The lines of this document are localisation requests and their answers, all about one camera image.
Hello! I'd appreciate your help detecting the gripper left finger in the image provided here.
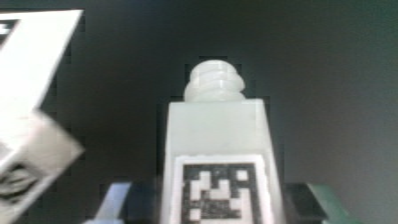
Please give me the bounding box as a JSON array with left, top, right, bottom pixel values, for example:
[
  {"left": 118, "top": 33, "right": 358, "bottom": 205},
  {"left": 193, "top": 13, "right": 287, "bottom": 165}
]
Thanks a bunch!
[{"left": 86, "top": 182, "right": 154, "bottom": 224}]

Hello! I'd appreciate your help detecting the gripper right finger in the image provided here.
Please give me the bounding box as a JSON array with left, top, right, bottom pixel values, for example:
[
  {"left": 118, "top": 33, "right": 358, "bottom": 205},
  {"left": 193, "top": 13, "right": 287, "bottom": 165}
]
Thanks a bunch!
[{"left": 284, "top": 183, "right": 362, "bottom": 224}]

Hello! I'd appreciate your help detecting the white marker sheet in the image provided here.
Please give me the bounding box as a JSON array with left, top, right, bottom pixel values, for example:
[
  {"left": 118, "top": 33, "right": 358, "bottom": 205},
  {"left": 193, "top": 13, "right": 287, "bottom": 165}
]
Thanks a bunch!
[{"left": 0, "top": 9, "right": 83, "bottom": 116}]

